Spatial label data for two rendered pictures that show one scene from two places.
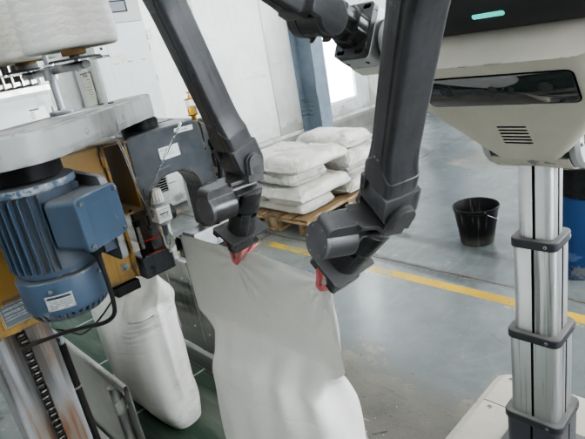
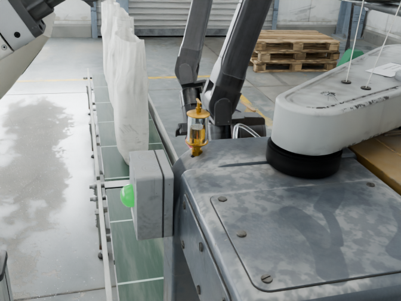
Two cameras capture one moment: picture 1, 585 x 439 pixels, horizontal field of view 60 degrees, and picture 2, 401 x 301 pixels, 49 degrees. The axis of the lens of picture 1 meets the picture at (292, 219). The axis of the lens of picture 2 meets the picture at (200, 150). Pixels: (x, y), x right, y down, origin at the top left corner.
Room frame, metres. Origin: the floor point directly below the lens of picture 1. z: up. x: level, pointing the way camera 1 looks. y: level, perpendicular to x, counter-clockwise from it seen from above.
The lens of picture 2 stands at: (1.75, 0.42, 1.58)
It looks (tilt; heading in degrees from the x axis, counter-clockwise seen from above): 25 degrees down; 206
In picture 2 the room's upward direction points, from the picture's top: 3 degrees clockwise
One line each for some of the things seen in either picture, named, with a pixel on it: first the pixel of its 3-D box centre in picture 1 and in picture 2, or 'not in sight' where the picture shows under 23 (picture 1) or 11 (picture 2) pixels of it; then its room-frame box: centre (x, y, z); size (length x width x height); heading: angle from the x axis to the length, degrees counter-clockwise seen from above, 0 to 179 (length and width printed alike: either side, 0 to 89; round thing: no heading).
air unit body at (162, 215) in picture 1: (164, 219); not in sight; (1.13, 0.29, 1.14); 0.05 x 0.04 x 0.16; 131
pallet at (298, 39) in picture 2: not in sight; (287, 40); (-4.53, -1.33, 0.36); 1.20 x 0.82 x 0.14; 127
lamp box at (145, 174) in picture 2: not in sight; (150, 193); (1.34, 0.16, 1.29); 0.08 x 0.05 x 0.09; 41
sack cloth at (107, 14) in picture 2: not in sight; (113, 43); (-1.38, -1.99, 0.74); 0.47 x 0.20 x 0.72; 44
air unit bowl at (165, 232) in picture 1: (166, 235); not in sight; (1.12, 0.29, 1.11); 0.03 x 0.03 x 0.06
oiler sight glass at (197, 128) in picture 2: (191, 106); (197, 127); (1.29, 0.20, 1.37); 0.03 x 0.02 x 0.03; 41
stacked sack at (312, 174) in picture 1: (285, 172); not in sight; (4.20, -0.02, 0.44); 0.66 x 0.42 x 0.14; 36
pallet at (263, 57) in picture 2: not in sight; (287, 49); (-4.58, -1.32, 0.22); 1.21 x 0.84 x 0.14; 131
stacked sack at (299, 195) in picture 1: (308, 185); not in sight; (4.08, -0.18, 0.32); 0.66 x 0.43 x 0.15; 133
